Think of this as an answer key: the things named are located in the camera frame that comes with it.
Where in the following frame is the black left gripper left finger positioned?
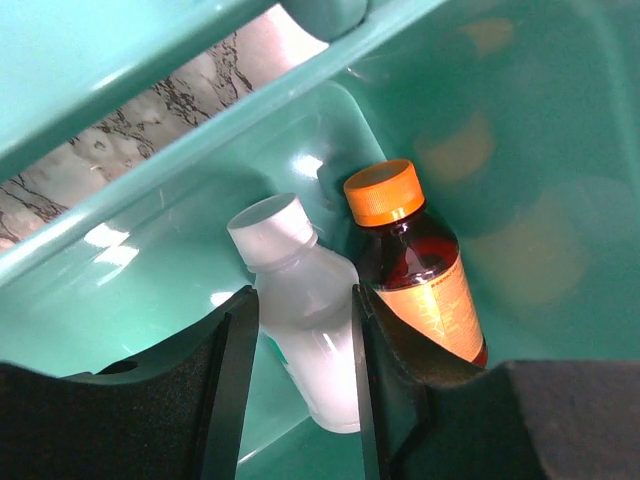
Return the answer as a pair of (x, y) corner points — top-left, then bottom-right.
(1, 286), (259, 479)

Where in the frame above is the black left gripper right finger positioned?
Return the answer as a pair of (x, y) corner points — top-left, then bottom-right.
(352, 285), (639, 479)

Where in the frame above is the brown bottle orange cap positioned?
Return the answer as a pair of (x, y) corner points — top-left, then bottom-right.
(344, 159), (488, 367)

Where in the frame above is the white plastic bottle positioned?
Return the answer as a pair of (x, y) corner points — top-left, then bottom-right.
(227, 193), (360, 434)

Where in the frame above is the teal medicine box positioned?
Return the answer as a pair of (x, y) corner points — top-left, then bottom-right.
(1, 1), (639, 479)

